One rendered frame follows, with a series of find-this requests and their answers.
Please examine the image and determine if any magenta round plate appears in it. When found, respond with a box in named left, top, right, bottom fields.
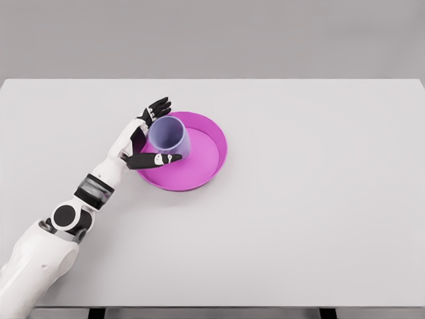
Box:
left=136, top=111, right=228, bottom=193

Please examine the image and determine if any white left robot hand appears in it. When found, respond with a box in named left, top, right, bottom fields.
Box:
left=111, top=96, right=183, bottom=171

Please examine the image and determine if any lavender plastic cup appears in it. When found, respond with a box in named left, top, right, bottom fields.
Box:
left=147, top=116, right=192, bottom=158

